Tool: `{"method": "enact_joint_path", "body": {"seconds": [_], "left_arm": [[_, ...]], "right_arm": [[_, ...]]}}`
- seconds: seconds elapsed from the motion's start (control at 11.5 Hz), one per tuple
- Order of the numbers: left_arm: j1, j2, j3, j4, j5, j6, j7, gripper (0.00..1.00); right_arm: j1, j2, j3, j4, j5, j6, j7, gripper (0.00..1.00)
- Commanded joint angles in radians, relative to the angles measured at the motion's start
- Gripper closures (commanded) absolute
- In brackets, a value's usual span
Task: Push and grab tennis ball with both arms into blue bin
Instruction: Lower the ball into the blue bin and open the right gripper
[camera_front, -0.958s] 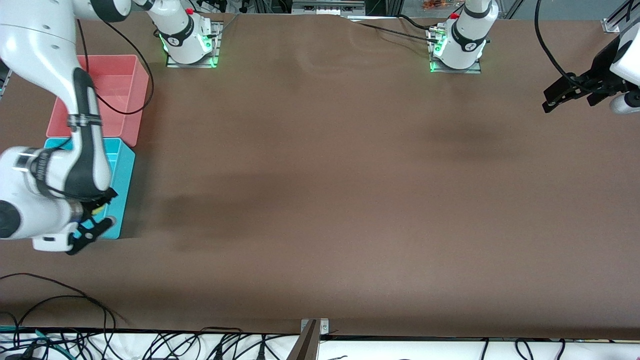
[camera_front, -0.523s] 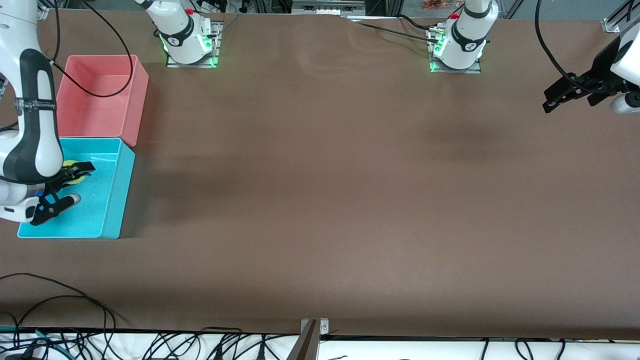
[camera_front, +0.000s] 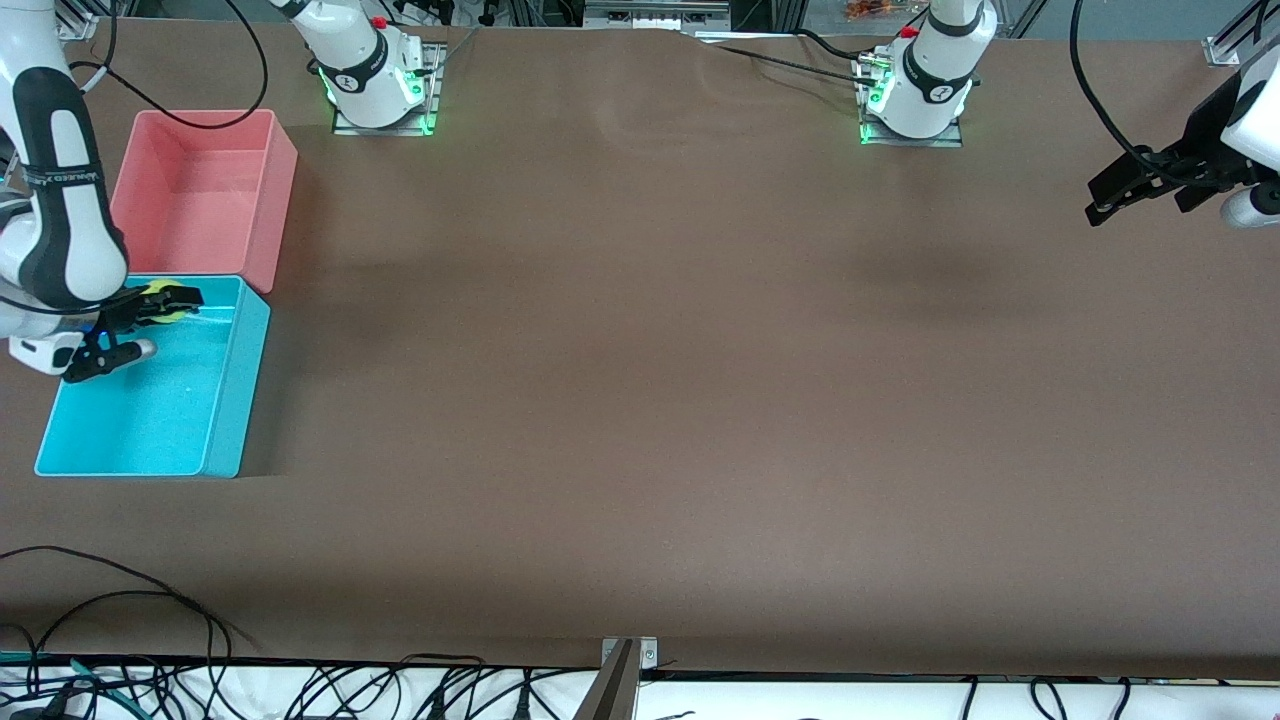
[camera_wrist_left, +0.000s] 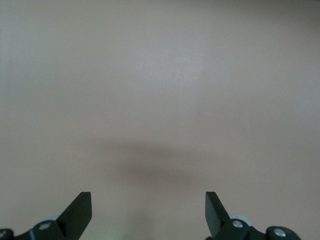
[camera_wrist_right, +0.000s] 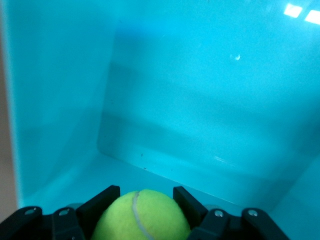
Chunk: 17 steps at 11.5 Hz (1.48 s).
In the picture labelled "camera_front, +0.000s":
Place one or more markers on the dark grey metal beam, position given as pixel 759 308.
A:
pixel 612 690

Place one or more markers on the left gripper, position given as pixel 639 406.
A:
pixel 1203 146

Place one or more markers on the grey metal box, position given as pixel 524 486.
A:
pixel 655 12

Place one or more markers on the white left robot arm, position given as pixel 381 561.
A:
pixel 930 80

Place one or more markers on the pink plastic bin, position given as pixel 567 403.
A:
pixel 200 190

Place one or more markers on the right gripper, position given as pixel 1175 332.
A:
pixel 128 307

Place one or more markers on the aluminium profile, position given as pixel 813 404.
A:
pixel 1235 35
pixel 75 20

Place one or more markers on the yellow tennis ball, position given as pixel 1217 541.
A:
pixel 160 286

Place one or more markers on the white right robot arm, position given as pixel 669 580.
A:
pixel 60 220

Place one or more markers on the orange objects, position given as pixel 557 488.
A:
pixel 880 8

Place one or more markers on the silver metal bracket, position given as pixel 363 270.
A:
pixel 648 652

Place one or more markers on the blue plastic bin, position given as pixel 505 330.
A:
pixel 150 420

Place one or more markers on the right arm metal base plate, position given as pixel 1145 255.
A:
pixel 432 100

